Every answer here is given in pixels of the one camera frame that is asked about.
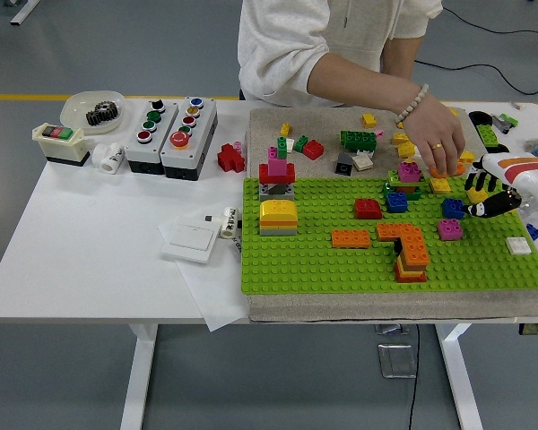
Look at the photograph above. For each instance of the pink tall brick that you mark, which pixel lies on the pink tall brick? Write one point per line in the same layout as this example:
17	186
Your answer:
276	165

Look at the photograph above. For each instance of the grey four-button box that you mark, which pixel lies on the grey four-button box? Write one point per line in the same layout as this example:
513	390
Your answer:
136	152

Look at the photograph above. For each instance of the orange thin plate brick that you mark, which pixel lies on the orange thin plate brick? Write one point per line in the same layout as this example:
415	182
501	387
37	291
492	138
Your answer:
278	222

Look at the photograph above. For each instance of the yellow dome brick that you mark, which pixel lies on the yellow dome brick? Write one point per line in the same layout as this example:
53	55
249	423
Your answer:
277	209

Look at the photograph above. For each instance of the grey emergency-stop button box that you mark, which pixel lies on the grey emergency-stop button box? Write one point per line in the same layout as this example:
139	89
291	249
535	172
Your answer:
197	143

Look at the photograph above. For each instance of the metal bracket under table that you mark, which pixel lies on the metal bracket under table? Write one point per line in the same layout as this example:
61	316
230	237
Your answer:
392	330

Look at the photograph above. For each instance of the dark metal gears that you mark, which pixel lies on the dark metal gears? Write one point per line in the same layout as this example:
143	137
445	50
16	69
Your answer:
102	114

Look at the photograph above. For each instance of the white table leg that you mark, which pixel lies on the white table leg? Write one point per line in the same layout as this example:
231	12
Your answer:
459	380
139	380

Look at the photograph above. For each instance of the green thin plate brick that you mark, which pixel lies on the green thin plate brick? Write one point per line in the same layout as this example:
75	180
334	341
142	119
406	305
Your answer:
423	181

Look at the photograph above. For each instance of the grey-brown foam mat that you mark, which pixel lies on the grey-brown foam mat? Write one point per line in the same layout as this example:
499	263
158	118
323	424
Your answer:
323	130

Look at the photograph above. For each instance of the orange long brick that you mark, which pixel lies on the orange long brick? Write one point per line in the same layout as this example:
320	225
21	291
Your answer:
350	238
385	232
459	170
413	248

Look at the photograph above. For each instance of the printed label strip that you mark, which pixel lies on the printed label strip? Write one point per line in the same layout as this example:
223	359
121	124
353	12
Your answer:
238	245

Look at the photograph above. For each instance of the red square brick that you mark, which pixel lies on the red square brick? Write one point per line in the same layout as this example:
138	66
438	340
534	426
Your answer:
313	149
367	208

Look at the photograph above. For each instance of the small tall green brick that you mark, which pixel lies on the small tall green brick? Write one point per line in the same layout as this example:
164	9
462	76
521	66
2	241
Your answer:
281	147

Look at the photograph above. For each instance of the yellow thin brick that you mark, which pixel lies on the yellow thin brick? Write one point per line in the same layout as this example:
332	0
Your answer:
402	269

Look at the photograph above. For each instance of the dark control panel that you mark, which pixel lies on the dark control panel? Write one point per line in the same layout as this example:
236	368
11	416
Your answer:
535	330

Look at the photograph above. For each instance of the red cross brick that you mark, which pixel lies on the red cross brick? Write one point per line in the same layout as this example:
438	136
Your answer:
228	157

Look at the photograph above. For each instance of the person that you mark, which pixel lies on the person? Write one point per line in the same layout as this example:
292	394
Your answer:
287	40

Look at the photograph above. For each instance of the small white brick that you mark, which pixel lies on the small white brick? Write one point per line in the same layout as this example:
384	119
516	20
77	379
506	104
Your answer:
290	144

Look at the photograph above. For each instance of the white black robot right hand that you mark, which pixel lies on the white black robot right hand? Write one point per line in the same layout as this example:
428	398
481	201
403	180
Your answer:
515	172

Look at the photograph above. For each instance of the yellow flat plate brick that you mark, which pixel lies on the yellow flat plate brick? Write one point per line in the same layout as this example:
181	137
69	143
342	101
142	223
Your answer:
477	196
439	185

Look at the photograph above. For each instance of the black slope brick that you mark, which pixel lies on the black slope brick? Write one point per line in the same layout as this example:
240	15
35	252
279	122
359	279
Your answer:
343	165

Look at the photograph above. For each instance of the metal floor socket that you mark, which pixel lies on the metal floor socket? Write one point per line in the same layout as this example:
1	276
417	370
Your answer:
396	360

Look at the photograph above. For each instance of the grey furniture foot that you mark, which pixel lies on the grey furniture foot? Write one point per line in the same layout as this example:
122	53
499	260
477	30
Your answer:
24	11

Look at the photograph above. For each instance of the crinkled clear plastic wrap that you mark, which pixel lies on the crinkled clear plastic wrap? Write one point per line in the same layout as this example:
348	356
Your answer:
530	210

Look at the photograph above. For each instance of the person's left forearm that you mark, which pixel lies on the person's left forearm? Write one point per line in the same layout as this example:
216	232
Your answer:
399	58

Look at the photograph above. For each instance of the small yellow brick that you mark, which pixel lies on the small yellow brick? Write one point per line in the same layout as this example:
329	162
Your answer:
285	129

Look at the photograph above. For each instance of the white paper sheet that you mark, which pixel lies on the white paper sheet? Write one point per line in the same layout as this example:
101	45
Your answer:
215	291

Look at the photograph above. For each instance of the grey brick with dark slope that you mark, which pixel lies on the grey brick with dark slope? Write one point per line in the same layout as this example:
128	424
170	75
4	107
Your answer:
275	193

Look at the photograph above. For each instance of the red wide brick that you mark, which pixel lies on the red wide brick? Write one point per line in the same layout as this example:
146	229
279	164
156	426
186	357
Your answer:
264	172

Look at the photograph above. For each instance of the small blue brick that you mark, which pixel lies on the small blue brick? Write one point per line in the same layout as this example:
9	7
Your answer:
534	231

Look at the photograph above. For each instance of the dark green frame brick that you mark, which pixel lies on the dark green frame brick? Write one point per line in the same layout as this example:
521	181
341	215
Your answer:
416	193

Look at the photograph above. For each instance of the white pipe fitting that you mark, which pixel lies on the white pipe fitting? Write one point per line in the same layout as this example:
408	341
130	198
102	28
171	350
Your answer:
110	159

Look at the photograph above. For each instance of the white plastic dish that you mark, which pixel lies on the white plastic dish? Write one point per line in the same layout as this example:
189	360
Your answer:
76	107

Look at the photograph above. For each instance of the cream rocker switch box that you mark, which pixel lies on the cream rocker switch box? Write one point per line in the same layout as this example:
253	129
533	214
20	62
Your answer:
60	148

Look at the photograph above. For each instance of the white labelled roll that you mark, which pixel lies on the white labelled roll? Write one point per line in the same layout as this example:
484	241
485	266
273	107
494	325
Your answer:
228	224

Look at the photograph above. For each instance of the red flat brick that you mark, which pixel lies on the red flat brick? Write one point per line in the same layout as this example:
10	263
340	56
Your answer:
410	277

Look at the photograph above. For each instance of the person's right forearm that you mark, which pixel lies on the person's right forearm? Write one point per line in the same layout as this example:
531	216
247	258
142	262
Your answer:
358	83

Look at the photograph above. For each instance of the magenta brick with yellow cap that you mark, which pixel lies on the magenta brick with yellow cap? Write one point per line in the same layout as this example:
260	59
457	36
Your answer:
409	172

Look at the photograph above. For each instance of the person's right hand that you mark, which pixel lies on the person's right hand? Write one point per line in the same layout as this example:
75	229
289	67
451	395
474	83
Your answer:
437	130

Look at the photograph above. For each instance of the magenta square brick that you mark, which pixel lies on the magenta square brick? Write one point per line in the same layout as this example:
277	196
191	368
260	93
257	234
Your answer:
449	229

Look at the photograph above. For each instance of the grey green small tool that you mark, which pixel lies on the grey green small tool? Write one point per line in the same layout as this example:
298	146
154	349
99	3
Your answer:
504	121

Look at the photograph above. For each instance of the white flat plate brick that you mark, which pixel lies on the white flat plate brick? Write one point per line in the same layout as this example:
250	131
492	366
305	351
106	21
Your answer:
518	246

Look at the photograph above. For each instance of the green long brick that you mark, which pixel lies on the green long brick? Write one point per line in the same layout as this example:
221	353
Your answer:
358	140

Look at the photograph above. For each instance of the blue square brick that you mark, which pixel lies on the blue square brick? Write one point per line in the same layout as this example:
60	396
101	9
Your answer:
396	202
452	208

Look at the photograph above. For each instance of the white square brick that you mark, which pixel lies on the white square brick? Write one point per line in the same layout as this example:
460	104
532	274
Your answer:
363	162

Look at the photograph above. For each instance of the white wall switch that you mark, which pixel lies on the white wall switch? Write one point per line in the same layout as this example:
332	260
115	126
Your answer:
188	242

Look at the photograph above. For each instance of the green studded baseplate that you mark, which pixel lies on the green studded baseplate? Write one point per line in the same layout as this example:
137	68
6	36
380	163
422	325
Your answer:
305	269

